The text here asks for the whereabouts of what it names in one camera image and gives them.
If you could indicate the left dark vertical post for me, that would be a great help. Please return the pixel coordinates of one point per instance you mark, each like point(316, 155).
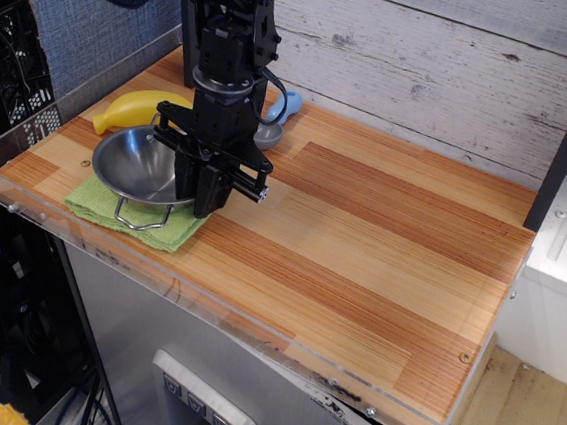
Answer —
point(189, 40)

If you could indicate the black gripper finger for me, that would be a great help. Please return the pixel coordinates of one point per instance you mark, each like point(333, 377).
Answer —
point(187, 170)
point(213, 190)

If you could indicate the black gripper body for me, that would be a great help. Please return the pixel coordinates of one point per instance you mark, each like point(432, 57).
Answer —
point(221, 126)

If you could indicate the yellow plastic banana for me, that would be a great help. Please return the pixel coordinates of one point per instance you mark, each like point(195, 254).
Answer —
point(136, 108)

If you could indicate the clear acrylic table guard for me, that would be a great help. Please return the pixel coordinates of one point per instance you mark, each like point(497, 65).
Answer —
point(377, 276)

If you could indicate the grey dispenser button panel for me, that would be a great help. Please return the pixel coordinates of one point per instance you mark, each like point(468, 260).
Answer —
point(188, 400)

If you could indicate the yellow black object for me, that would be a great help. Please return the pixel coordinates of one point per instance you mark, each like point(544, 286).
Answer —
point(9, 416)

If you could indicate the green folded cloth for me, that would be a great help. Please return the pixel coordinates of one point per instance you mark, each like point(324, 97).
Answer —
point(94, 202)

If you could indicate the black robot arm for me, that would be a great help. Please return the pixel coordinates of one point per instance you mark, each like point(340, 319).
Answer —
point(237, 39)

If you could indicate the steel colander bowl with handles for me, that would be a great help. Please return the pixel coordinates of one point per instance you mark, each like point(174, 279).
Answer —
point(139, 169)

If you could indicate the silver toy fridge cabinet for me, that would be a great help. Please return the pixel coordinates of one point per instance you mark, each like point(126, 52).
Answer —
point(130, 323)

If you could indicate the blue handled grey spoon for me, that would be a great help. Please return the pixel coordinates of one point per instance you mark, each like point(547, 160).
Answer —
point(268, 136)

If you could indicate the black plastic crate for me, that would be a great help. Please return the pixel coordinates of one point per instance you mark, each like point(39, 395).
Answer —
point(25, 84)

